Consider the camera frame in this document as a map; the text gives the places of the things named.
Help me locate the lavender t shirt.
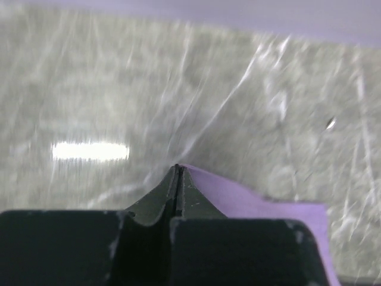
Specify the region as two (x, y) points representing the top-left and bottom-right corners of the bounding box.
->
(183, 164), (340, 285)

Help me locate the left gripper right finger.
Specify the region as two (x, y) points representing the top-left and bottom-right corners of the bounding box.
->
(168, 169), (329, 285)

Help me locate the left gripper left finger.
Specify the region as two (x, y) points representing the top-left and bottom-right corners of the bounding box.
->
(1, 166), (179, 285)

